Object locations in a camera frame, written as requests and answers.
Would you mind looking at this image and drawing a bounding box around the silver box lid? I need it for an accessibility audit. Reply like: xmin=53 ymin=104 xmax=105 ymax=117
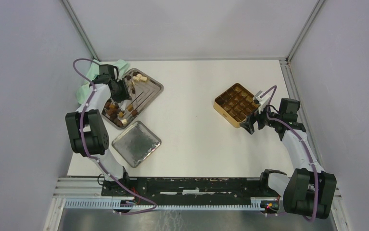
xmin=112 ymin=121 xmax=162 ymax=168

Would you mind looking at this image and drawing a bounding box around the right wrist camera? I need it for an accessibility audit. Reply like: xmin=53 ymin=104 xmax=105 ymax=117
xmin=253 ymin=91 xmax=271 ymax=114

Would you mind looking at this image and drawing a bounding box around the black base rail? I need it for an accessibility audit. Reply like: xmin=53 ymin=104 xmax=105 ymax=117
xmin=101 ymin=177 xmax=278 ymax=207

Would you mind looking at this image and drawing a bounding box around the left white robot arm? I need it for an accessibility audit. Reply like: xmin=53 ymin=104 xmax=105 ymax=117
xmin=65 ymin=64 xmax=131 ymax=196

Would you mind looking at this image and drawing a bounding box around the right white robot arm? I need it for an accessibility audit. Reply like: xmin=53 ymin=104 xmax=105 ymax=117
xmin=241 ymin=97 xmax=337 ymax=221

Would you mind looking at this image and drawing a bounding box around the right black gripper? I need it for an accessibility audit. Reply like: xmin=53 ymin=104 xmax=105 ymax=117
xmin=239 ymin=101 xmax=282 ymax=134

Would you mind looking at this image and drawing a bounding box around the steel chocolate tray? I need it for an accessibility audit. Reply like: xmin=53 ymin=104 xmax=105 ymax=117
xmin=102 ymin=68 xmax=164 ymax=130

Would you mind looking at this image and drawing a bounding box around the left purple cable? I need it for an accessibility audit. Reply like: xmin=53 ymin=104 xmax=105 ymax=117
xmin=73 ymin=58 xmax=158 ymax=216

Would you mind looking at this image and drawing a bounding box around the green patterned cloth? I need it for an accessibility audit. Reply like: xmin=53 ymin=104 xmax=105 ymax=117
xmin=76 ymin=60 xmax=130 ymax=105

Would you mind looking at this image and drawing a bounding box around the gold chocolate box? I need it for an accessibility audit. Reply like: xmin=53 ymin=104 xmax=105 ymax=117
xmin=213 ymin=83 xmax=259 ymax=128

